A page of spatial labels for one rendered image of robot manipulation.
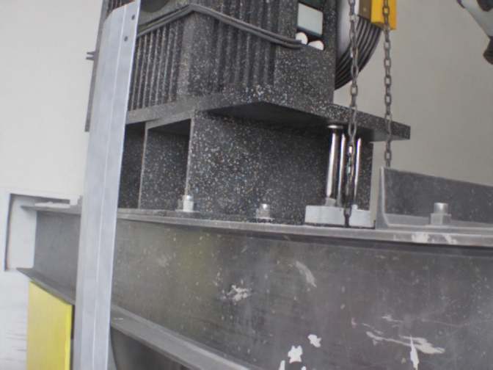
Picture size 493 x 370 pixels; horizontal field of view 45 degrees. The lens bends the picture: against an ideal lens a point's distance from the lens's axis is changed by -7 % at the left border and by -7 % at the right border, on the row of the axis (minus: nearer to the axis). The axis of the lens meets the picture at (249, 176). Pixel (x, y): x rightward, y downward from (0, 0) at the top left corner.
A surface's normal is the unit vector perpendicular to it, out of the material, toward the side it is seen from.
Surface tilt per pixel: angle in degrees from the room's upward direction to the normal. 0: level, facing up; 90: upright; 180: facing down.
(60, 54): 90
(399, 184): 83
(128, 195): 90
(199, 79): 90
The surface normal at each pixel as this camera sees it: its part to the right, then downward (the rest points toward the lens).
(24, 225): 0.54, -0.03
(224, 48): -0.77, -0.11
